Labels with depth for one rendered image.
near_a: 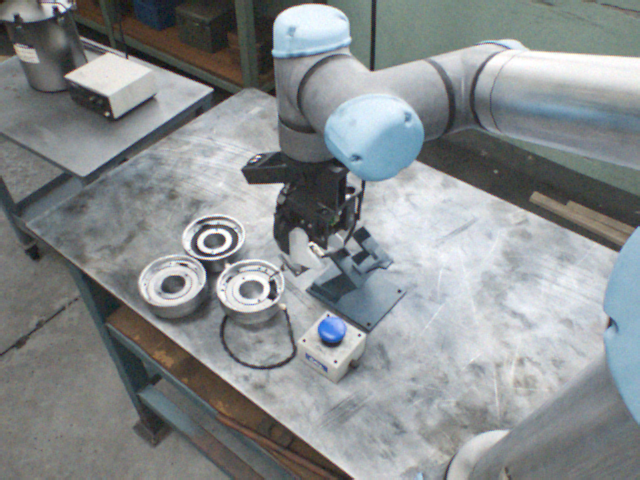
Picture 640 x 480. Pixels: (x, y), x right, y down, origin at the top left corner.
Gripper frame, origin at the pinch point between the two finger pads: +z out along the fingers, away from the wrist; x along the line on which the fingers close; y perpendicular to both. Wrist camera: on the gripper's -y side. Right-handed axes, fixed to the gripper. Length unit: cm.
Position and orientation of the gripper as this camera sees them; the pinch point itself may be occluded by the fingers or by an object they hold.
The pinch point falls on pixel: (301, 254)
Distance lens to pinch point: 81.4
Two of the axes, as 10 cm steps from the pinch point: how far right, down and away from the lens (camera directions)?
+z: 0.0, 6.9, 7.2
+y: 7.7, 4.6, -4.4
